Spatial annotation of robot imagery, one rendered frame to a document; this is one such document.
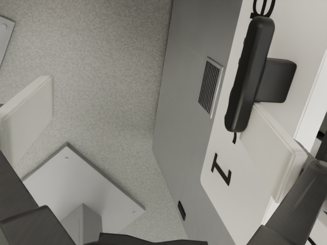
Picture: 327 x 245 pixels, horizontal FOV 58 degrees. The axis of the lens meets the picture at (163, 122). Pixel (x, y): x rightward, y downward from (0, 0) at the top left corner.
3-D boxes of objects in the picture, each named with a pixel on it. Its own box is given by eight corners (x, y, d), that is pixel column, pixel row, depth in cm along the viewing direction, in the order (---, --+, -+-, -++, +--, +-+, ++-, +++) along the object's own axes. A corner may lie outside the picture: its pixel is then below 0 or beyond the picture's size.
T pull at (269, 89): (221, 126, 21) (229, 135, 19) (249, 14, 18) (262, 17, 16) (265, 127, 22) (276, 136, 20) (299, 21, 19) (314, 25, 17)
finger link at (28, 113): (8, 178, 14) (-9, 176, 14) (54, 117, 20) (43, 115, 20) (3, 119, 12) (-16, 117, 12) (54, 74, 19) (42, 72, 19)
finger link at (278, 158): (294, 153, 14) (310, 154, 14) (249, 99, 20) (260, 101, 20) (274, 204, 15) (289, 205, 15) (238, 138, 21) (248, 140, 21)
